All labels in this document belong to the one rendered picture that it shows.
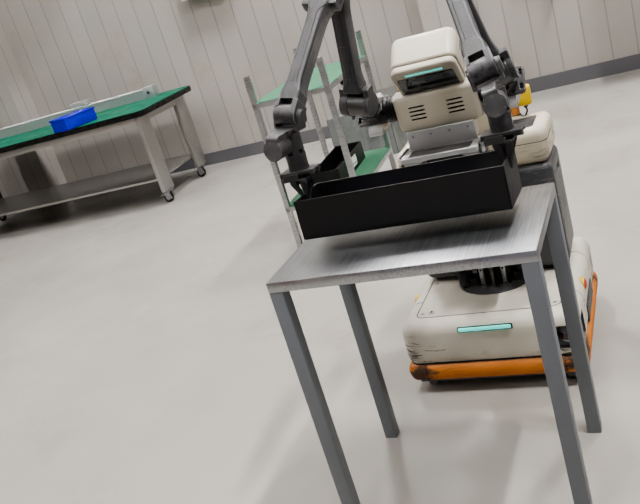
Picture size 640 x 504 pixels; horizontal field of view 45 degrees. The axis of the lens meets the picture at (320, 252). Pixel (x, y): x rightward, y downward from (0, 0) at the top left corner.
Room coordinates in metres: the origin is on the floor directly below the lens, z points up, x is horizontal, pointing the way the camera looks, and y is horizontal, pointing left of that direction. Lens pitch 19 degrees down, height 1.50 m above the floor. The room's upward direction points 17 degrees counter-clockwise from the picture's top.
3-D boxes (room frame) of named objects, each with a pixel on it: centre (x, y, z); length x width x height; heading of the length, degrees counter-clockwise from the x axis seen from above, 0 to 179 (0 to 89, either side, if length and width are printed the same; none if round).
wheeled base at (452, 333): (2.65, -0.60, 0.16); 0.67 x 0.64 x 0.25; 153
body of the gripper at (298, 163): (2.11, -0.02, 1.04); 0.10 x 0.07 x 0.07; 63
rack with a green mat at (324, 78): (4.56, -0.26, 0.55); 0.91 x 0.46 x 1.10; 158
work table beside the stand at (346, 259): (1.96, -0.25, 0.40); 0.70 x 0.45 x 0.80; 63
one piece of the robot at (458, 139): (2.39, -0.47, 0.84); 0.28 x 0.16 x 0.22; 63
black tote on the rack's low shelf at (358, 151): (4.56, -0.26, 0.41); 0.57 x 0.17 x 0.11; 158
